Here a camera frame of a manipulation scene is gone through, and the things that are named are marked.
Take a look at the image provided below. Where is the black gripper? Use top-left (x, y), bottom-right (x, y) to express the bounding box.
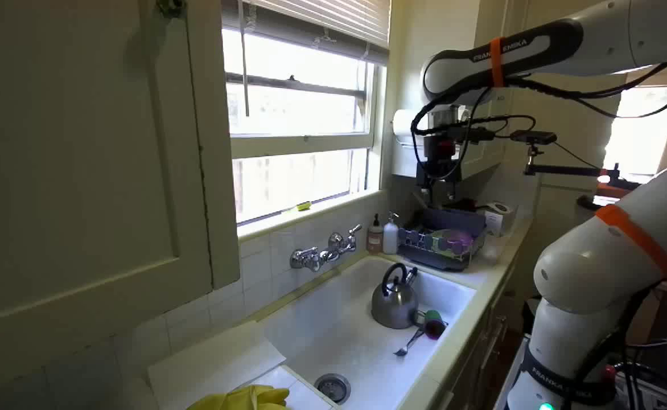
top-left (417, 124), bottom-right (465, 213)

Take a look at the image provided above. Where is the dark dish rack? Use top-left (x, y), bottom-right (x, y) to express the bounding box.
top-left (395, 203), bottom-right (489, 274)

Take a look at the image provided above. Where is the white soap bottle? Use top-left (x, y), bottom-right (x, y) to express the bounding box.
top-left (380, 215), bottom-right (401, 255)

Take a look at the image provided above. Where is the white tissue box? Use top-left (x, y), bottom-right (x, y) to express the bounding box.
top-left (481, 200), bottom-right (517, 236)

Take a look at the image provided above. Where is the brown soap bottle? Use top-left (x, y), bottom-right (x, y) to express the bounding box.
top-left (367, 213), bottom-right (385, 255)

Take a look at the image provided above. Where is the green cup purple rim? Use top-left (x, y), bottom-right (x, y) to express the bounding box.
top-left (411, 304), bottom-right (449, 341)

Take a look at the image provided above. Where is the metal fork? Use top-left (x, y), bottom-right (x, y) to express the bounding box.
top-left (394, 325), bottom-right (428, 359)

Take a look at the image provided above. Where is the lower kitchen cabinet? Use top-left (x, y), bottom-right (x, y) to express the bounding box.
top-left (429, 265), bottom-right (533, 410)

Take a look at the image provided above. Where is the white sink basin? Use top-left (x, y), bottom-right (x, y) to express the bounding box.
top-left (259, 252), bottom-right (478, 410)

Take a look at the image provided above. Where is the cream window blind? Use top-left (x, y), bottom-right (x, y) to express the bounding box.
top-left (221, 0), bottom-right (394, 52)

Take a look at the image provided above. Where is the bright room window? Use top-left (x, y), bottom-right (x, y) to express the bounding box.
top-left (603, 84), bottom-right (667, 182)

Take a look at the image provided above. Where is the metal sink drain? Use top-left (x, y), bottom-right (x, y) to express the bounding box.
top-left (314, 372), bottom-right (353, 406)

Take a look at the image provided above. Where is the yellow cloth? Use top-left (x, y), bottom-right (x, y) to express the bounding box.
top-left (187, 382), bottom-right (293, 410)

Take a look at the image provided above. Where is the cream cabinet door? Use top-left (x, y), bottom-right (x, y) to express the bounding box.
top-left (0, 0), bottom-right (240, 396)

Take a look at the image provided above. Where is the steel kettle black handle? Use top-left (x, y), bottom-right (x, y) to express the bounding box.
top-left (368, 263), bottom-right (424, 331)

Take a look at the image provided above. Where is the chrome wall faucet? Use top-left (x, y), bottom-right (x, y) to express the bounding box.
top-left (288, 222), bottom-right (363, 274)

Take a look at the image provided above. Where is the kitchen window frame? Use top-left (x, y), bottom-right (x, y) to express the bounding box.
top-left (219, 0), bottom-right (388, 230)

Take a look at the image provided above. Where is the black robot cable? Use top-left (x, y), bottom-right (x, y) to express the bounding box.
top-left (498, 61), bottom-right (667, 120)

